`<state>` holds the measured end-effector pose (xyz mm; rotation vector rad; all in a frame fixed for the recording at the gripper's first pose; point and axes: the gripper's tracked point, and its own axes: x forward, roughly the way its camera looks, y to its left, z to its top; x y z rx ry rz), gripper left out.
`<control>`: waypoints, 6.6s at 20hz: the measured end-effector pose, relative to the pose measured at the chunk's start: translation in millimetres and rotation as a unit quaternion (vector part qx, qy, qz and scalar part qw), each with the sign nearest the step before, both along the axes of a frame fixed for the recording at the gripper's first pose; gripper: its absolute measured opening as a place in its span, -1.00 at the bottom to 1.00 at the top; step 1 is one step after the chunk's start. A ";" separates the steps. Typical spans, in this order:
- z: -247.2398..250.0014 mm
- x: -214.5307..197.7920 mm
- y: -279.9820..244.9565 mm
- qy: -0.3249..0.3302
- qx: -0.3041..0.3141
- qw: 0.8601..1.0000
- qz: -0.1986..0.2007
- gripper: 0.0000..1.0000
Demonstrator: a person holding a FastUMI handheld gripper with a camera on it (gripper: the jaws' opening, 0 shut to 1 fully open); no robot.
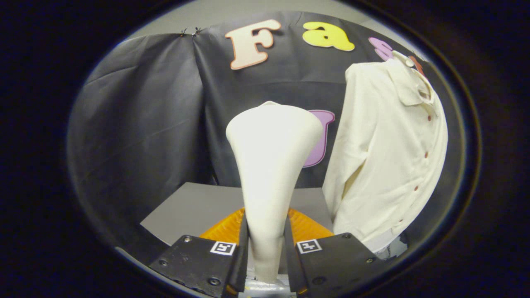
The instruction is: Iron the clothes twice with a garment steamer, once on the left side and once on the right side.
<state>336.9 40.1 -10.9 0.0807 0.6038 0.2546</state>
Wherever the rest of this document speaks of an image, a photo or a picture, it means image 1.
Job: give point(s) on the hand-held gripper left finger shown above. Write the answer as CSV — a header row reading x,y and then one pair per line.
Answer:
x,y
241,260

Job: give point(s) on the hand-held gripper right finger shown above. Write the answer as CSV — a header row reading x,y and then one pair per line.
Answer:
x,y
291,260

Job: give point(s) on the white garment steamer head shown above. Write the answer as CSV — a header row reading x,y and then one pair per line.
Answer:
x,y
269,165

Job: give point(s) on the cream button shirt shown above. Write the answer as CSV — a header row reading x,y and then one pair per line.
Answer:
x,y
381,157

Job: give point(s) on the grey cabinet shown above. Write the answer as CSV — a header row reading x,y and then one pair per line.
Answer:
x,y
194,207

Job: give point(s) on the black backdrop cloth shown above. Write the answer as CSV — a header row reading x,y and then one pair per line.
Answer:
x,y
145,124

